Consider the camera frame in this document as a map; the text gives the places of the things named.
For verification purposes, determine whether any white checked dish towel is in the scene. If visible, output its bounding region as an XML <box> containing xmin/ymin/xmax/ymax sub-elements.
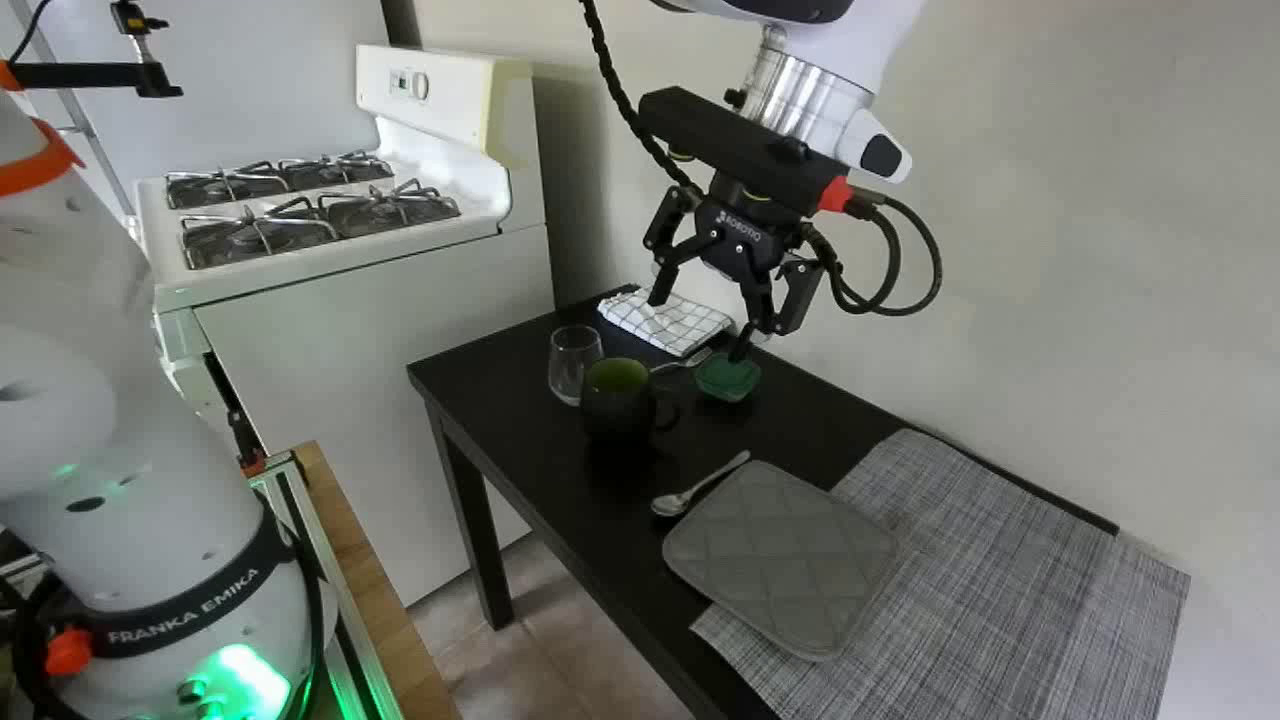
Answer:
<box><xmin>591</xmin><ymin>287</ymin><xmax>742</xmax><ymax>360</ymax></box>

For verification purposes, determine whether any silver metal spoon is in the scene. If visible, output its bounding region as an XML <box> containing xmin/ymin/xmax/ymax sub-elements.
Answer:
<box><xmin>650</xmin><ymin>448</ymin><xmax>755</xmax><ymax>522</ymax></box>

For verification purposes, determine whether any dark mug green inside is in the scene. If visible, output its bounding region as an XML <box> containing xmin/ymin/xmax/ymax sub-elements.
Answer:
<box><xmin>582</xmin><ymin>352</ymin><xmax>688</xmax><ymax>452</ymax></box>

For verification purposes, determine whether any clear glass cup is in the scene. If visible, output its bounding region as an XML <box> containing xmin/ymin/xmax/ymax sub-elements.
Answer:
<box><xmin>543</xmin><ymin>321</ymin><xmax>607</xmax><ymax>413</ymax></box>

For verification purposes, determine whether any white gas stove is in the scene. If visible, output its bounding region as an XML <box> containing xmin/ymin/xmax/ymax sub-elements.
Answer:
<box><xmin>137</xmin><ymin>40</ymin><xmax>559</xmax><ymax>612</ymax></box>

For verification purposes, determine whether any wooden robot platform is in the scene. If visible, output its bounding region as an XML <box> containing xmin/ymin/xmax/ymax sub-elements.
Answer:
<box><xmin>254</xmin><ymin>439</ymin><xmax>463</xmax><ymax>720</ymax></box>

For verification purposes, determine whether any black stove burner grate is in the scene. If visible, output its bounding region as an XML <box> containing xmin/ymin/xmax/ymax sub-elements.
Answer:
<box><xmin>180</xmin><ymin>179</ymin><xmax>463</xmax><ymax>273</ymax></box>
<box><xmin>165</xmin><ymin>150</ymin><xmax>398</xmax><ymax>218</ymax></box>

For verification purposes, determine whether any large grey woven placemat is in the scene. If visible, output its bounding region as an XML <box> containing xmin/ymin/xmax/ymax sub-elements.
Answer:
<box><xmin>688</xmin><ymin>423</ymin><xmax>1197</xmax><ymax>720</ymax></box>

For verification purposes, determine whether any black table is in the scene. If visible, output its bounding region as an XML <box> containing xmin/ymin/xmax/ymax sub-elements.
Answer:
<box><xmin>405</xmin><ymin>282</ymin><xmax>1124</xmax><ymax>720</ymax></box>

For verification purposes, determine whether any black camera on stand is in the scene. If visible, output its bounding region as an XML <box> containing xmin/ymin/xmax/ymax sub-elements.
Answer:
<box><xmin>0</xmin><ymin>0</ymin><xmax>187</xmax><ymax>105</ymax></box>

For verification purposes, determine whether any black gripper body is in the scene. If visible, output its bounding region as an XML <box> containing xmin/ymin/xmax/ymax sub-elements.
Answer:
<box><xmin>655</xmin><ymin>174</ymin><xmax>822</xmax><ymax>292</ymax></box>

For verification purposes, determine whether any small green lid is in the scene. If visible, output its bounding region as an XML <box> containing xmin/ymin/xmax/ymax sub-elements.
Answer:
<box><xmin>691</xmin><ymin>350</ymin><xmax>767</xmax><ymax>408</ymax></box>

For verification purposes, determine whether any small grey quilted mat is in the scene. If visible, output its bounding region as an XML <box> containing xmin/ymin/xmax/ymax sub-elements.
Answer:
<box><xmin>659</xmin><ymin>455</ymin><xmax>906</xmax><ymax>665</ymax></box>

